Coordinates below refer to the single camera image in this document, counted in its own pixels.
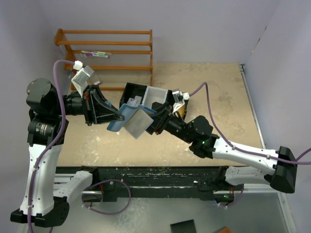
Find gold credit card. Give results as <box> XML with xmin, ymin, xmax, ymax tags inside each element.
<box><xmin>178</xmin><ymin>105</ymin><xmax>187</xmax><ymax>119</ymax></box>

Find blue leather card holder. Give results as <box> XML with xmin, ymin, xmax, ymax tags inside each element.
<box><xmin>107</xmin><ymin>104</ymin><xmax>156</xmax><ymax>139</ymax></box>

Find silver VIP credit card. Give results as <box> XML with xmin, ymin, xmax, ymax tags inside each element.
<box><xmin>127</xmin><ymin>96</ymin><xmax>141</xmax><ymax>107</ymax></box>

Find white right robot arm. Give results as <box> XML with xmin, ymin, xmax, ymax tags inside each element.
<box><xmin>147</xmin><ymin>102</ymin><xmax>297</xmax><ymax>194</ymax></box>

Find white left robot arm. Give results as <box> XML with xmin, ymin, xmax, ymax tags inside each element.
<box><xmin>10</xmin><ymin>78</ymin><xmax>124</xmax><ymax>231</ymax></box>

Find black card holder on floor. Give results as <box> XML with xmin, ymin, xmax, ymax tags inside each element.
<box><xmin>170</xmin><ymin>219</ymin><xmax>197</xmax><ymax>233</ymax></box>

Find orange card holder on floor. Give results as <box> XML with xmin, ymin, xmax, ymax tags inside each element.
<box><xmin>213</xmin><ymin>227</ymin><xmax>231</xmax><ymax>233</ymax></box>

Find three-compartment sorting tray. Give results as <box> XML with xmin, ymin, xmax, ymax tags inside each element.
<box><xmin>119</xmin><ymin>83</ymin><xmax>189</xmax><ymax>117</ymax></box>

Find coloured markers on rack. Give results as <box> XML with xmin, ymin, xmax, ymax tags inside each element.
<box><xmin>81</xmin><ymin>50</ymin><xmax>113</xmax><ymax>58</ymax></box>

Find orange wooden rack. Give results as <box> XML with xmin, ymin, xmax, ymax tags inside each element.
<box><xmin>54</xmin><ymin>29</ymin><xmax>154</xmax><ymax>86</ymax></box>

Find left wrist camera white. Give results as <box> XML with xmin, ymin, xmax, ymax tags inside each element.
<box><xmin>71</xmin><ymin>61</ymin><xmax>94</xmax><ymax>97</ymax></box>

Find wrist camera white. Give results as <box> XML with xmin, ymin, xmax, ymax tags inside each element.
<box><xmin>172</xmin><ymin>89</ymin><xmax>190</xmax><ymax>113</ymax></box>
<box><xmin>71</xmin><ymin>61</ymin><xmax>94</xmax><ymax>97</ymax></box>

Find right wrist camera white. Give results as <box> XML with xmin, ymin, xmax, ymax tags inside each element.
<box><xmin>172</xmin><ymin>89</ymin><xmax>190</xmax><ymax>113</ymax></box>

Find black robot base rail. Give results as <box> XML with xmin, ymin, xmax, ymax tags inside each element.
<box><xmin>54</xmin><ymin>166</ymin><xmax>242</xmax><ymax>202</ymax></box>

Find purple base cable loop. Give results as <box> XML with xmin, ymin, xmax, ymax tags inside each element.
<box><xmin>81</xmin><ymin>179</ymin><xmax>132</xmax><ymax>215</ymax></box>

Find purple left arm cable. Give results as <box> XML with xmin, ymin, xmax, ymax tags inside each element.
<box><xmin>26</xmin><ymin>60</ymin><xmax>78</xmax><ymax>233</ymax></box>

